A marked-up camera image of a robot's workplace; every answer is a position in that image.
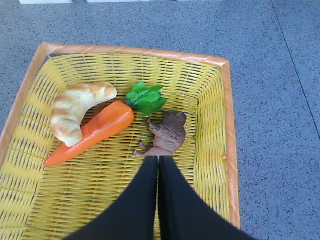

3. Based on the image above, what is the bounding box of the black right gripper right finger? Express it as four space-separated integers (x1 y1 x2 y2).
158 156 253 240

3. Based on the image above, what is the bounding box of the orange toy carrot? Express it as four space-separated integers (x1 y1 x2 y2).
43 82 167 167

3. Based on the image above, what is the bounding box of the yellow woven basket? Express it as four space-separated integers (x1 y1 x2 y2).
0 43 241 240

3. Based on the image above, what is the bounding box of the brown toy animal figure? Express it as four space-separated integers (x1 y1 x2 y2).
133 111 187 158

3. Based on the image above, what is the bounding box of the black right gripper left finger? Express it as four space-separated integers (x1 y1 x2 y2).
65 156 159 240

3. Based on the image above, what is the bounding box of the toy croissant bread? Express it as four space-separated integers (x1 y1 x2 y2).
50 81 118 147

